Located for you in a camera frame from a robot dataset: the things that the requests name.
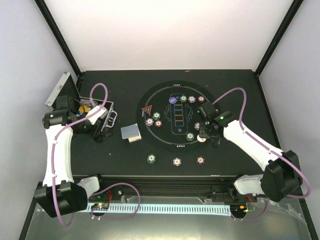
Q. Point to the white slotted cable duct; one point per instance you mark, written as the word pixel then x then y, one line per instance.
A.
pixel 180 209

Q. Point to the red brown poker chip stack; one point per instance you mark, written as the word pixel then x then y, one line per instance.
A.
pixel 200 160

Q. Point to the red triangle marker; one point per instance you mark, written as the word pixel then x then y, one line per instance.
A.
pixel 147 109

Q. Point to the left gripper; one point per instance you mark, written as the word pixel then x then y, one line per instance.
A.
pixel 100 137

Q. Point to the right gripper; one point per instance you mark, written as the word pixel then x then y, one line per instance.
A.
pixel 203 134

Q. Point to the left base circuit board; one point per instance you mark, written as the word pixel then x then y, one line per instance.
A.
pixel 100 206

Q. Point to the blue white poker chip stack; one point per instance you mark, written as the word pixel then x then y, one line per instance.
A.
pixel 176 162

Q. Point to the aluminium poker chip case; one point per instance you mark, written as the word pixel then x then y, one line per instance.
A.
pixel 67 106

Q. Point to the white round dealer button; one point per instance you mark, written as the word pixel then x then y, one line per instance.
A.
pixel 201 139

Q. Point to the right base circuit board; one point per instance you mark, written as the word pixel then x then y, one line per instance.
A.
pixel 241 208

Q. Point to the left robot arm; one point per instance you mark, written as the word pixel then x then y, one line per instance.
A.
pixel 59 194

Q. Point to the blue playing card deck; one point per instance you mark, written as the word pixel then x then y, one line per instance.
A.
pixel 130 131

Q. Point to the base circuit board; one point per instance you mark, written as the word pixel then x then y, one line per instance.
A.
pixel 241 208
pixel 100 206

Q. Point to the black aluminium rail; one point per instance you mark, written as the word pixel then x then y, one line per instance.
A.
pixel 172 186

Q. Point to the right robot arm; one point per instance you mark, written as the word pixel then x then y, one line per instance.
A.
pixel 280 177

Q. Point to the round black poker mat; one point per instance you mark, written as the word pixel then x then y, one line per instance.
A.
pixel 177 119

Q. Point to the green poker chip stack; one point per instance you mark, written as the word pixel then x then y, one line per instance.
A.
pixel 151 158

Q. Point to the purple round button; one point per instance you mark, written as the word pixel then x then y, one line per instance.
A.
pixel 172 100

